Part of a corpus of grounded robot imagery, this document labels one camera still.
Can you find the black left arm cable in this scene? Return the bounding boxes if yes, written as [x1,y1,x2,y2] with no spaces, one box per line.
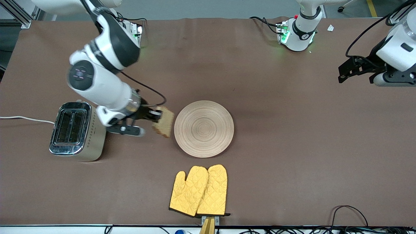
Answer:
[345,0,416,59]

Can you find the cream and chrome toaster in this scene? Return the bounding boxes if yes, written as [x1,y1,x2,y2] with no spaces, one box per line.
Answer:
[49,100,108,162]

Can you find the white toaster power cord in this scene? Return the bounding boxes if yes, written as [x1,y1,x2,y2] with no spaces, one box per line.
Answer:
[0,116,55,125]

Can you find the black arm base cable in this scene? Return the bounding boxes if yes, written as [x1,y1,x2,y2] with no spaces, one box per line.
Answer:
[119,13,148,23]
[250,16,280,35]

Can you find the black looped cable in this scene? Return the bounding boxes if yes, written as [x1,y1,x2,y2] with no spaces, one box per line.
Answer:
[331,205,369,228]

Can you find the brown table cover sheet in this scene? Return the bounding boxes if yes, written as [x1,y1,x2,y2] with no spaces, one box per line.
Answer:
[0,17,416,227]

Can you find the round wooden plate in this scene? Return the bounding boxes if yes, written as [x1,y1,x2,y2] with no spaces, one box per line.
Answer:
[174,100,234,158]

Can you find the black cable tangle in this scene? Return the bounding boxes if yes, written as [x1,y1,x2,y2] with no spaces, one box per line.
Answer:
[240,227,416,234]

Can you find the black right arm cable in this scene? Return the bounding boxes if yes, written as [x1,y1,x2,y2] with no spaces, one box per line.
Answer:
[120,72,167,107]

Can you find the white chair leg with caster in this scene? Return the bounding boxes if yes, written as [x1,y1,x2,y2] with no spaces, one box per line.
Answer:
[337,0,358,13]

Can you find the brown toast slice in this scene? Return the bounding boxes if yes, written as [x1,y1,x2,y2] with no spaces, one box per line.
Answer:
[152,106,175,138]

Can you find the green-lit arm base connector bracket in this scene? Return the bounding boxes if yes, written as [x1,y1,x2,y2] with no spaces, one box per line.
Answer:
[276,21,290,45]
[129,21,144,47]

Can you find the yellow quilted oven mitt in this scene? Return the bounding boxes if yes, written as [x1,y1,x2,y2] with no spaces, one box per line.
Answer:
[196,164,231,217]
[169,166,209,217]

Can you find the wooden strut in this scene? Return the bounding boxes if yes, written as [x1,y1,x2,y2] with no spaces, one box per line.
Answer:
[199,217,216,234]

